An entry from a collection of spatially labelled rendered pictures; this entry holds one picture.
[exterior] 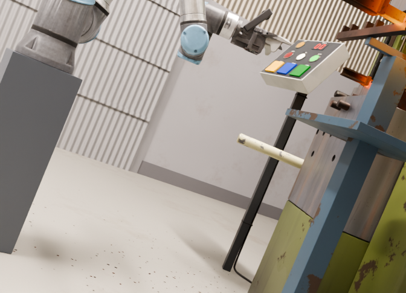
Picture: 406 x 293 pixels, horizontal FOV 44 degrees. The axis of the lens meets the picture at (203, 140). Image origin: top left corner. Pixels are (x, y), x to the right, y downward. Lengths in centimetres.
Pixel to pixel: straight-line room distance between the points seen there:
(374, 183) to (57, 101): 106
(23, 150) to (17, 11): 238
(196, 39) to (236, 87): 293
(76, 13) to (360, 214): 112
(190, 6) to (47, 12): 45
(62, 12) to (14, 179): 53
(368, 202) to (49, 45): 114
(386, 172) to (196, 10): 82
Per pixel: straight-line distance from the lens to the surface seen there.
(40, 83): 161
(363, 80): 196
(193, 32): 166
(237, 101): 459
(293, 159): 225
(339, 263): 178
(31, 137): 163
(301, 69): 235
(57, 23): 165
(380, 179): 177
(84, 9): 167
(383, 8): 122
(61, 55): 164
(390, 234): 169
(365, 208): 176
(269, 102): 477
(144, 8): 414
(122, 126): 416
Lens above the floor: 63
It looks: 2 degrees down
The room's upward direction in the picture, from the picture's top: 23 degrees clockwise
